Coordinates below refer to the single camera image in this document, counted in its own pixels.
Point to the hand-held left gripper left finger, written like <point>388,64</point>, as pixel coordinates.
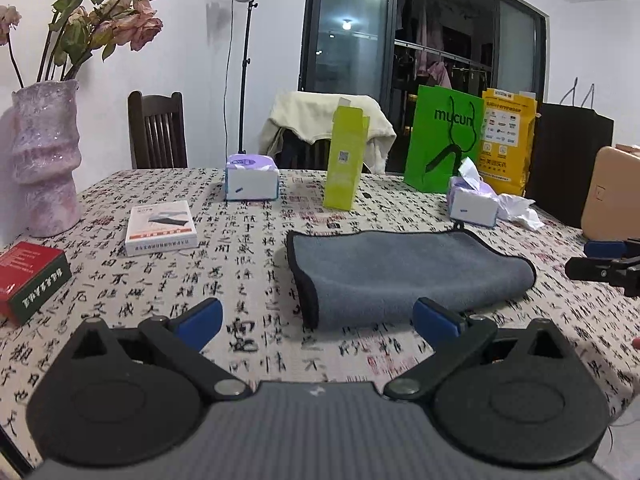
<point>199,321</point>

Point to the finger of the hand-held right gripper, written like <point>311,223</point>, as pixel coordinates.
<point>604,249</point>
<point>590,268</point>

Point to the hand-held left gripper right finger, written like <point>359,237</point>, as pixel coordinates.
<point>439,321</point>

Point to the grey towel with black trim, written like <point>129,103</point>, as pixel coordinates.
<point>400,275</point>

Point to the beige case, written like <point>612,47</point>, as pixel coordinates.
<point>615,195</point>

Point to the crumpled white tissue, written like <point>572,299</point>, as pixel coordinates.
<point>520,210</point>

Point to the black paper bag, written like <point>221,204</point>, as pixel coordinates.
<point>570,160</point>

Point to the white flat product box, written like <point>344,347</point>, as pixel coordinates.
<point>160,227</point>

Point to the purple white tissue pack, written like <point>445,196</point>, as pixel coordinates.
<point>472,205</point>
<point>251,182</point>

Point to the yellow paper bag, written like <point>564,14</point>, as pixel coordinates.
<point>507,145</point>

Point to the red and green box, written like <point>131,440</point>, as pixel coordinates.
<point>30,272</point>

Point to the green paper bag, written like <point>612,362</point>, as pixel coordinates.
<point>440,135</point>

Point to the yellow-green tall carton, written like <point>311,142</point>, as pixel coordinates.
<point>345,160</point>

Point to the dark wooden chair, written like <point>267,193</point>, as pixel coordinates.
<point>157,130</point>

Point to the dark chair under cloth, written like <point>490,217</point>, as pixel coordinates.
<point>305,152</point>

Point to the pink textured vase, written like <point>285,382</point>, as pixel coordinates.
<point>45,160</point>

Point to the cream cloth over chair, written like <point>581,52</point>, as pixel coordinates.
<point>305,115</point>

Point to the hanging clothes behind glass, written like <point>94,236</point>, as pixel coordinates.
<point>430,40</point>

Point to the dark framed glass door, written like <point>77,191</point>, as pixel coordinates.
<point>350,35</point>

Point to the dried pink roses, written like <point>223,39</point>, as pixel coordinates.
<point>125,20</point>

